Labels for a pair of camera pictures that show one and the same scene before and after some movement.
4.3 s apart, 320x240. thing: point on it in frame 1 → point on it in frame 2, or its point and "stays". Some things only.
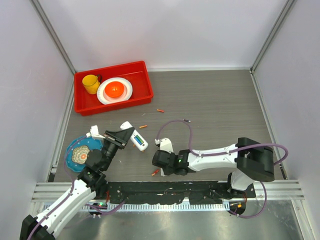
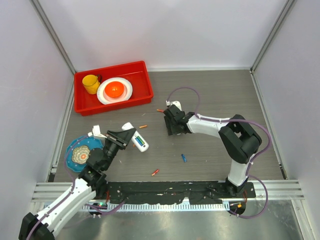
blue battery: (138, 140) stays
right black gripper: (168, 171) → (170, 129)
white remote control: (136, 138) stays
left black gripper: (114, 137) stays
